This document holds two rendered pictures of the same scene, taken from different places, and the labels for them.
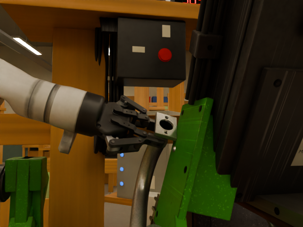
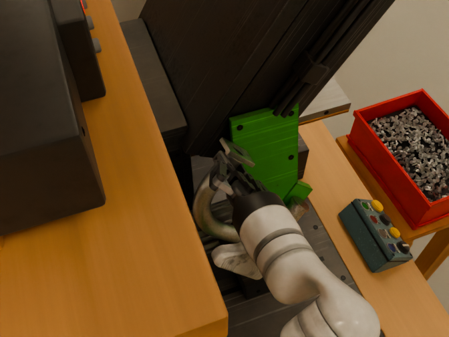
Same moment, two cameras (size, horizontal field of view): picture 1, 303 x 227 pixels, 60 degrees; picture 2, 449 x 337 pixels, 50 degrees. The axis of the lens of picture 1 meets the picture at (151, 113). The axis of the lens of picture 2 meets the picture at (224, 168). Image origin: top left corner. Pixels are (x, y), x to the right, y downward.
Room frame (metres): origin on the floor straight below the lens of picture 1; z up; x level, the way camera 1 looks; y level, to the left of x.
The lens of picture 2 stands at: (0.57, 0.42, 1.81)
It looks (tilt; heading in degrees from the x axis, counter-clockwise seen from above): 54 degrees down; 260
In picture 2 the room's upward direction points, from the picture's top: straight up
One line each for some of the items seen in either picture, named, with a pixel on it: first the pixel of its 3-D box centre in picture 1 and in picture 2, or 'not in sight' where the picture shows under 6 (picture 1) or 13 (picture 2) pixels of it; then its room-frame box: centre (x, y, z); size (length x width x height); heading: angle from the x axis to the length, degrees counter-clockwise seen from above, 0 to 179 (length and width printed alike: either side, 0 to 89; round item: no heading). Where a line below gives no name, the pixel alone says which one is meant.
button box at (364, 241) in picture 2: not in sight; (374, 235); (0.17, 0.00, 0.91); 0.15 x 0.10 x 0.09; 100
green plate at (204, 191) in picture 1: (199, 165); (258, 148); (0.42, -0.08, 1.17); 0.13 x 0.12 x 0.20; 100
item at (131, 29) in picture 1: (148, 55); not in sight; (0.68, 0.01, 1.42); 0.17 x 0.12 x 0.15; 100
